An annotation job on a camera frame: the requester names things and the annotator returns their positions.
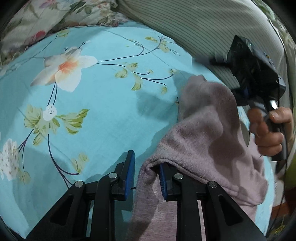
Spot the pink knit sweater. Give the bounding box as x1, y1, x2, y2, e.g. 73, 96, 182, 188
126, 75, 268, 240

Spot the person's right hand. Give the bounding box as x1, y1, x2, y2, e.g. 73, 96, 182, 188
247, 107, 295, 157

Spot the turquoise floral bed sheet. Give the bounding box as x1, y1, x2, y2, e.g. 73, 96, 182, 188
1, 22, 274, 240

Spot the white floral pillow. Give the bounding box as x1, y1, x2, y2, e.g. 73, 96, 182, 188
1, 1, 127, 66

